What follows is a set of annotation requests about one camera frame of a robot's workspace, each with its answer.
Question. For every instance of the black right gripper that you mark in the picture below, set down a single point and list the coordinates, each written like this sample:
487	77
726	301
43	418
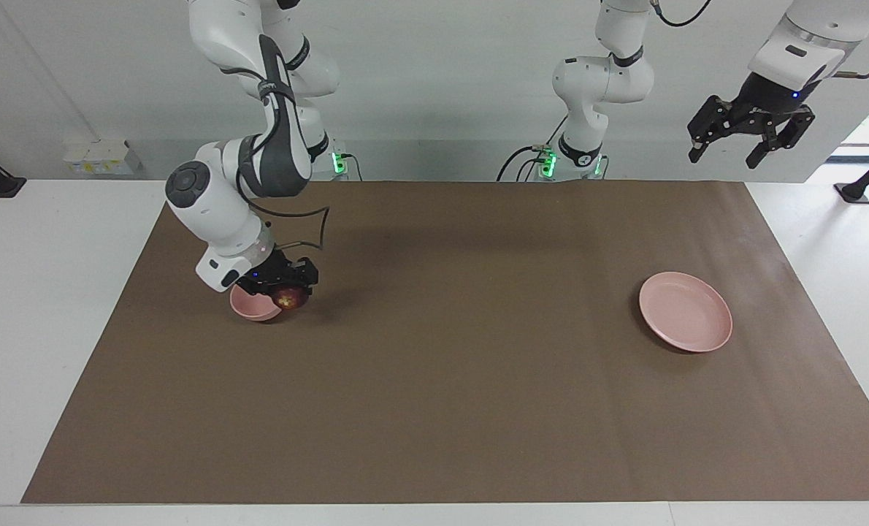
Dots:
274	270

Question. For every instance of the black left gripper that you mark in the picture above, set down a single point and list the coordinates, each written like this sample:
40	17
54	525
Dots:
767	102

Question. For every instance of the dark red apple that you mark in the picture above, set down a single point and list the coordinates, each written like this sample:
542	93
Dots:
288	298

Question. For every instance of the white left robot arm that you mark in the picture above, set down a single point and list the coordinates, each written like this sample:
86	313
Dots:
602	80

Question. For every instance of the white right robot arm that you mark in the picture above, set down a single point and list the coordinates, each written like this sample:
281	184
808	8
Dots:
208	204

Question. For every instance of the pink bowl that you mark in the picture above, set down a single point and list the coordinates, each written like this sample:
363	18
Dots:
252	309

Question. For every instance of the pink plate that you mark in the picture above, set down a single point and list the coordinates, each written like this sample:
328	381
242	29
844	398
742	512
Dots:
686	310

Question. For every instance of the brown table mat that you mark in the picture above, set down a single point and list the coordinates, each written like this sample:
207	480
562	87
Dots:
434	402

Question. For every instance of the white socket box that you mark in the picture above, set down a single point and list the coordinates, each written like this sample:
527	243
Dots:
102	157

